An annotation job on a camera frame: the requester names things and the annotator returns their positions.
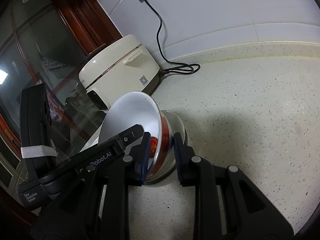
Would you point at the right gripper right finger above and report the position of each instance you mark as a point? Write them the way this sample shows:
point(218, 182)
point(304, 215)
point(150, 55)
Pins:
point(227, 204)

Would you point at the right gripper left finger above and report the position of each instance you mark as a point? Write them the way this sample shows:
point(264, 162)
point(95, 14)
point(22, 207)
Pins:
point(125, 170)

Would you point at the large white floral bowl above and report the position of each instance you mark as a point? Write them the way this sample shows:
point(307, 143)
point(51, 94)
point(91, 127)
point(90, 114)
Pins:
point(165, 174)

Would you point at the red banded white bowl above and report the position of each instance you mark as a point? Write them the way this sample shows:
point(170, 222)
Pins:
point(129, 118)

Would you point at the cream rice cooker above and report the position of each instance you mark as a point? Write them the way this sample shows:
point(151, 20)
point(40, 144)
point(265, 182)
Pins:
point(122, 67)

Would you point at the glass window with wooden frame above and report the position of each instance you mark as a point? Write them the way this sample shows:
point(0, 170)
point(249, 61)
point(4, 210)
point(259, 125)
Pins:
point(48, 42)

